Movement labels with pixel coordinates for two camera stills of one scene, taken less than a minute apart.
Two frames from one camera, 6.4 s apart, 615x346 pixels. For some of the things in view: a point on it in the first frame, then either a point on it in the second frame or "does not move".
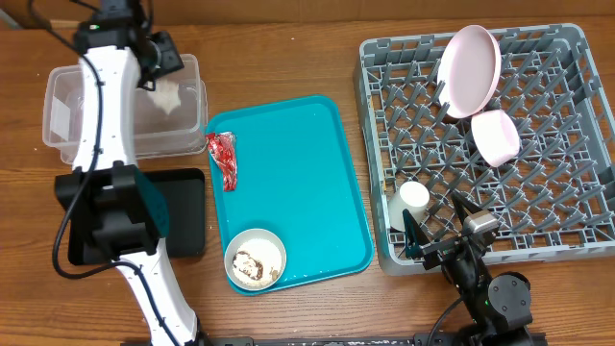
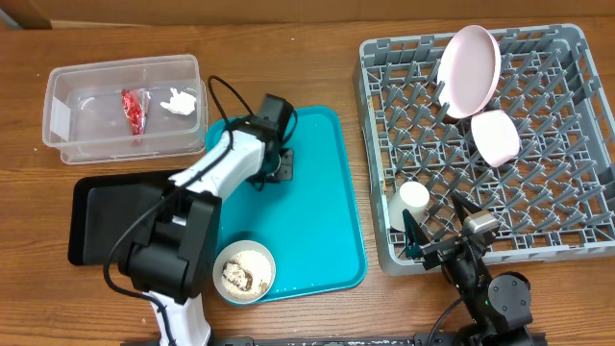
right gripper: (415, 236) does not move
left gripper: (171, 57) -> (286, 173)
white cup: (413, 196) does not move
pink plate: (468, 71) does not move
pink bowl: (496, 135) does not move
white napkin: (166, 94) -> (180, 103)
